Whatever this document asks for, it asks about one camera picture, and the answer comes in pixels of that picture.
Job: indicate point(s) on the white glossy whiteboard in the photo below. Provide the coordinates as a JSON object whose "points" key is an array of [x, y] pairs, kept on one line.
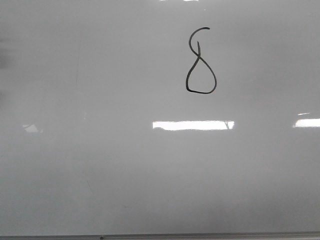
{"points": [[159, 116]]}

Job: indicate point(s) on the grey aluminium whiteboard frame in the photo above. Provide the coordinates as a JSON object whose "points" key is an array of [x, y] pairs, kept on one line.
{"points": [[300, 235]]}

